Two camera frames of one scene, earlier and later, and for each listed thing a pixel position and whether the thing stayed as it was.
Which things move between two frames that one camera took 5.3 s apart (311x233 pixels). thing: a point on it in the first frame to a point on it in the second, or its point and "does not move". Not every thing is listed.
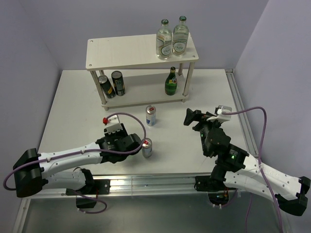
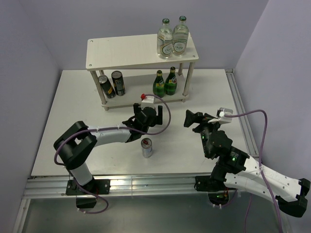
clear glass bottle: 164,40 does not move
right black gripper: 196,115 does not move
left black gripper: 123,132 to 158,119
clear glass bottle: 180,36 does not move
